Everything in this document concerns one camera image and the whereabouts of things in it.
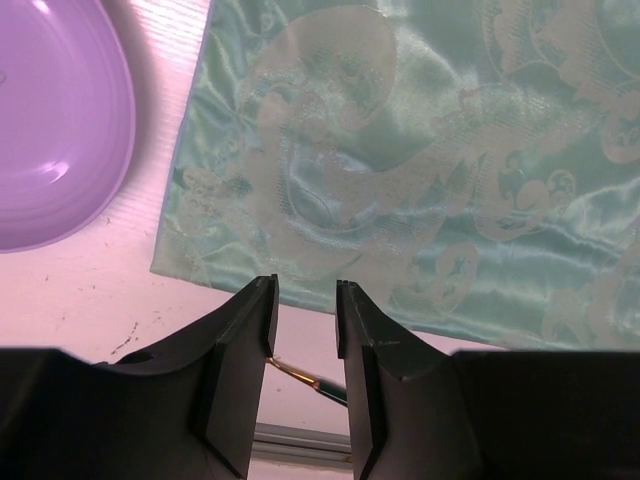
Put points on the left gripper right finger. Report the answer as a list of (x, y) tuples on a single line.
[(418, 413)]

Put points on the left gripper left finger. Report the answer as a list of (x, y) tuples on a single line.
[(184, 407)]

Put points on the teal patterned cloth napkin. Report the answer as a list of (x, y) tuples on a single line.
[(473, 165)]

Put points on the lilac plastic plate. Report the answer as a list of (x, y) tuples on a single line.
[(68, 119)]

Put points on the gold fork green handle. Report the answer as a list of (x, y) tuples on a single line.
[(322, 386)]

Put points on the front aluminium rail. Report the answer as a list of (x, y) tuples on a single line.
[(294, 445)]

